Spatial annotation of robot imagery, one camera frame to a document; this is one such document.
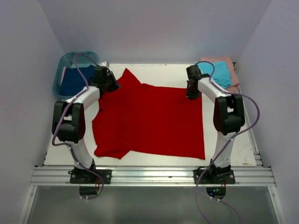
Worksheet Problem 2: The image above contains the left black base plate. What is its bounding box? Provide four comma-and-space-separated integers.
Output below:
68, 168, 112, 184

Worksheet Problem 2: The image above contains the pink paper in bin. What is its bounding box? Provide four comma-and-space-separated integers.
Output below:
60, 66, 66, 85

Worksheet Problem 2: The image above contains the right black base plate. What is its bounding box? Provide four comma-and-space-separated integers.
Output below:
199, 165, 236, 184

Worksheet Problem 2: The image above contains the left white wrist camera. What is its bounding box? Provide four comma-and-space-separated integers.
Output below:
98, 61, 109, 68

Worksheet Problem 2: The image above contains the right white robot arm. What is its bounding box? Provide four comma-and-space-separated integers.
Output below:
186, 65, 245, 183

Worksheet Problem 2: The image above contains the teal plastic bin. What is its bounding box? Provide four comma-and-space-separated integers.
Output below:
52, 51, 99, 100

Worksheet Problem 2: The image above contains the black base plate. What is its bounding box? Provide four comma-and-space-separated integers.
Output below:
199, 165, 236, 184
68, 168, 112, 184

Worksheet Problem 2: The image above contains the red t shirt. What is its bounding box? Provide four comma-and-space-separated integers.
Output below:
92, 70, 205, 159

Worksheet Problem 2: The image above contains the aluminium mounting rail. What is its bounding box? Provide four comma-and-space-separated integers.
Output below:
29, 166, 276, 187

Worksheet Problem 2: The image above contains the dark blue t shirt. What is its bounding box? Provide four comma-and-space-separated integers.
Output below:
59, 65, 94, 96

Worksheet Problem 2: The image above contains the folded turquoise t shirt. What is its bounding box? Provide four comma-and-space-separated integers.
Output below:
197, 61, 232, 89

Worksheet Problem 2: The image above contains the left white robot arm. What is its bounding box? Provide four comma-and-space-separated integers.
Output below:
51, 65, 120, 183

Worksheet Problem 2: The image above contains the folded pink t shirt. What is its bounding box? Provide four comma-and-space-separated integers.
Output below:
200, 57, 240, 92

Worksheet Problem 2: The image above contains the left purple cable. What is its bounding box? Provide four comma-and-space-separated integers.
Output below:
51, 53, 105, 200

